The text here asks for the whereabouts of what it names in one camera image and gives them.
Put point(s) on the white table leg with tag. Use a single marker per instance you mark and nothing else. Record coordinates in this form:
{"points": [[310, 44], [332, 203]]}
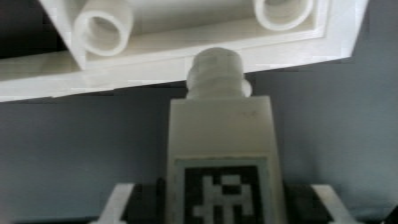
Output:
{"points": [[225, 183]]}

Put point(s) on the white L-shaped obstacle fence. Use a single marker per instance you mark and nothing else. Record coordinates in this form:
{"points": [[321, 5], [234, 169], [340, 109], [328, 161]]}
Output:
{"points": [[45, 76]]}

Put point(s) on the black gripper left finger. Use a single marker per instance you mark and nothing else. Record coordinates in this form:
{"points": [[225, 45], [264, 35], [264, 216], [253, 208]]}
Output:
{"points": [[134, 205]]}

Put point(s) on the white square table top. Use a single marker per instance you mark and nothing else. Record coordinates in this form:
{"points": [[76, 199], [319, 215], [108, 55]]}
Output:
{"points": [[284, 32]]}

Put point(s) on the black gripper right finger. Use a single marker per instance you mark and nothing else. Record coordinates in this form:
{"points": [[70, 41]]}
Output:
{"points": [[316, 206]]}

